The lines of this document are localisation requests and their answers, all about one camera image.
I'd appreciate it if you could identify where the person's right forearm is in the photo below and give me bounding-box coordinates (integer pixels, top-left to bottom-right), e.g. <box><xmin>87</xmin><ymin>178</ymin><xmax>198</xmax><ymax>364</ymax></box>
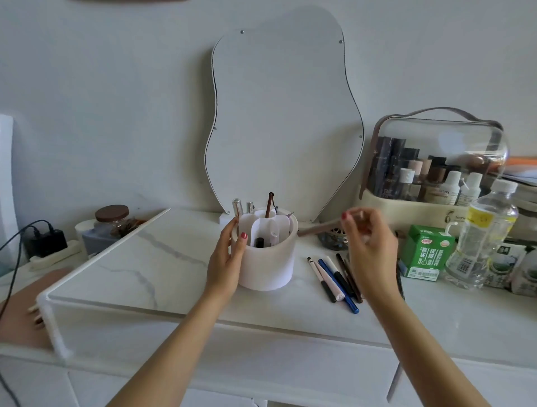
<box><xmin>363</xmin><ymin>293</ymin><xmax>492</xmax><ymax>407</ymax></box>

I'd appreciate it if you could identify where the cosmetics case with clear lid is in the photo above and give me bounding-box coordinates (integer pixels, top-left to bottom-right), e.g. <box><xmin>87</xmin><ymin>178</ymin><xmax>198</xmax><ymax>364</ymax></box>
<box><xmin>358</xmin><ymin>107</ymin><xmax>510</xmax><ymax>230</ymax></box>

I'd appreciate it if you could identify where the person's left hand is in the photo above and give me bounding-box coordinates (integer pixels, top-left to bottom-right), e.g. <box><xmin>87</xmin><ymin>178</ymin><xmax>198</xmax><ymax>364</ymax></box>
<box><xmin>203</xmin><ymin>216</ymin><xmax>249</xmax><ymax>301</ymax></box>

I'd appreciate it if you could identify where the stack of books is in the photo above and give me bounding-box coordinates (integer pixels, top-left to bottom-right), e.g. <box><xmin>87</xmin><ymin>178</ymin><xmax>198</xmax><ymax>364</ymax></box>
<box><xmin>501</xmin><ymin>156</ymin><xmax>537</xmax><ymax>188</ymax></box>

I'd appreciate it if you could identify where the white wavy mirror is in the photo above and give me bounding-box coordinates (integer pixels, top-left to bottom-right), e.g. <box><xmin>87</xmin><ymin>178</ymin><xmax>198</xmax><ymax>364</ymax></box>
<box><xmin>204</xmin><ymin>5</ymin><xmax>366</xmax><ymax>224</ymax></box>

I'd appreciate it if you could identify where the white round pen holder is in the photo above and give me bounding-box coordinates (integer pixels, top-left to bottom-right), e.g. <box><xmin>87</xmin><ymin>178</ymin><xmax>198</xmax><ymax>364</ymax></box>
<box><xmin>237</xmin><ymin>211</ymin><xmax>300</xmax><ymax>291</ymax></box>

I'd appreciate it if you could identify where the white pink pen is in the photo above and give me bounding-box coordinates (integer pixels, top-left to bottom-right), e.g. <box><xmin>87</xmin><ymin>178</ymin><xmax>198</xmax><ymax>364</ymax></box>
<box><xmin>326</xmin><ymin>255</ymin><xmax>346</xmax><ymax>302</ymax></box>

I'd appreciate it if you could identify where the black and white pen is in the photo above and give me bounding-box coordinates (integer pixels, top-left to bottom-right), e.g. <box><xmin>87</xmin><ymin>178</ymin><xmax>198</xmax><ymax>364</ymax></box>
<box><xmin>307</xmin><ymin>256</ymin><xmax>337</xmax><ymax>304</ymax></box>

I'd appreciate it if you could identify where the white green snack packet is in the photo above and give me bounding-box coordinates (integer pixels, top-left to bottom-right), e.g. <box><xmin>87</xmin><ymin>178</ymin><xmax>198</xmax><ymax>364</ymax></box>
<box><xmin>482</xmin><ymin>242</ymin><xmax>537</xmax><ymax>299</ymax></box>

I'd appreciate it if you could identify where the blue pen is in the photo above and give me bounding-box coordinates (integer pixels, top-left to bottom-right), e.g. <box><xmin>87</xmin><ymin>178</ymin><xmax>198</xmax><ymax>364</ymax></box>
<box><xmin>317</xmin><ymin>258</ymin><xmax>361</xmax><ymax>314</ymax></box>

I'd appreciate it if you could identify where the brown mat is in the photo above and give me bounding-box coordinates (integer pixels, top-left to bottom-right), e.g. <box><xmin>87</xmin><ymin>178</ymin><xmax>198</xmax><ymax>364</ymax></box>
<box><xmin>0</xmin><ymin>268</ymin><xmax>73</xmax><ymax>349</ymax></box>

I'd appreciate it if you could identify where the green drink carton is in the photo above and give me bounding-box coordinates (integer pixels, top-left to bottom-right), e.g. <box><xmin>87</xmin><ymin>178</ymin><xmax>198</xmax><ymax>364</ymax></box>
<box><xmin>397</xmin><ymin>224</ymin><xmax>456</xmax><ymax>283</ymax></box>

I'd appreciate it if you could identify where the dark round perforated object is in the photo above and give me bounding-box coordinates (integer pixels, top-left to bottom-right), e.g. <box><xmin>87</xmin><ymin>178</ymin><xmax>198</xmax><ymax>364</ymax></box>
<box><xmin>317</xmin><ymin>229</ymin><xmax>350</xmax><ymax>251</ymax></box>

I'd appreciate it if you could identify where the brown eyebrow pencil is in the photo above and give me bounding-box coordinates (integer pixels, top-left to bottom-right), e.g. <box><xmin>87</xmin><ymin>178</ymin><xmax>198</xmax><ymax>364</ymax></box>
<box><xmin>296</xmin><ymin>218</ymin><xmax>348</xmax><ymax>238</ymax></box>

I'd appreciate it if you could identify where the black cable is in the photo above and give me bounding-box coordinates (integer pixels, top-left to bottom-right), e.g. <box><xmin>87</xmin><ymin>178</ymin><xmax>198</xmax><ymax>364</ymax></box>
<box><xmin>0</xmin><ymin>220</ymin><xmax>53</xmax><ymax>407</ymax></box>

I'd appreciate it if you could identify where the person's right hand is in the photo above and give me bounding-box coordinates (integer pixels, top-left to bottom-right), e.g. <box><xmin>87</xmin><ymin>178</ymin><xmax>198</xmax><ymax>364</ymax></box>
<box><xmin>340</xmin><ymin>206</ymin><xmax>404</xmax><ymax>304</ymax></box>

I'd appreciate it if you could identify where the person's left forearm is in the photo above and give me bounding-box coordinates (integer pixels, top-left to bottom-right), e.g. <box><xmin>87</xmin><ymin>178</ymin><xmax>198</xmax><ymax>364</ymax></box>
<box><xmin>107</xmin><ymin>289</ymin><xmax>235</xmax><ymax>407</ymax></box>

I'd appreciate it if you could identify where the clear plastic water bottle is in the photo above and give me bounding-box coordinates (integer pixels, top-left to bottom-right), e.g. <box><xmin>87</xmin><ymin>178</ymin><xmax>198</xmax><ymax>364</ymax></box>
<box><xmin>444</xmin><ymin>179</ymin><xmax>520</xmax><ymax>291</ymax></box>

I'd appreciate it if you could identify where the glass jar with brown lid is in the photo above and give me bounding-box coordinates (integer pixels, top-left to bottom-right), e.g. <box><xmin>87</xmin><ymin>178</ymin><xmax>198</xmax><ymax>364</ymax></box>
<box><xmin>94</xmin><ymin>204</ymin><xmax>131</xmax><ymax>240</ymax></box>

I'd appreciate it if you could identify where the dark brown pencil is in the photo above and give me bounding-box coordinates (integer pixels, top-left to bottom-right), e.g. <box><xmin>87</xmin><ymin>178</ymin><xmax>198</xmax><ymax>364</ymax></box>
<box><xmin>335</xmin><ymin>253</ymin><xmax>362</xmax><ymax>303</ymax></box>
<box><xmin>343</xmin><ymin>255</ymin><xmax>364</xmax><ymax>302</ymax></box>

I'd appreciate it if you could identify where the clear acrylic riser shelf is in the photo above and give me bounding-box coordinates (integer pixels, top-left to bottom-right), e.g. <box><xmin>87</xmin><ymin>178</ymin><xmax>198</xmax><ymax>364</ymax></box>
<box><xmin>36</xmin><ymin>208</ymin><xmax>173</xmax><ymax>362</ymax></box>

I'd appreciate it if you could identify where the row of cosmetic bottles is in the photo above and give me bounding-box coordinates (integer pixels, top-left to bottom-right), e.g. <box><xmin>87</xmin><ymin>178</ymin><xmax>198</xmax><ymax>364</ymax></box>
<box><xmin>375</xmin><ymin>136</ymin><xmax>483</xmax><ymax>207</ymax></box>

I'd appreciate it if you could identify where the white plastic container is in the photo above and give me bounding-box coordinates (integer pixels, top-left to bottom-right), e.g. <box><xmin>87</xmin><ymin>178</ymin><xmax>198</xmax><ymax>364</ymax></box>
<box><xmin>74</xmin><ymin>218</ymin><xmax>102</xmax><ymax>257</ymax></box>

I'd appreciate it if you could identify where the black power adapter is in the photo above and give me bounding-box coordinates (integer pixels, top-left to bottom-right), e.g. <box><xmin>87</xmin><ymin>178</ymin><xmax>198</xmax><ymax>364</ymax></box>
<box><xmin>24</xmin><ymin>228</ymin><xmax>69</xmax><ymax>257</ymax></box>

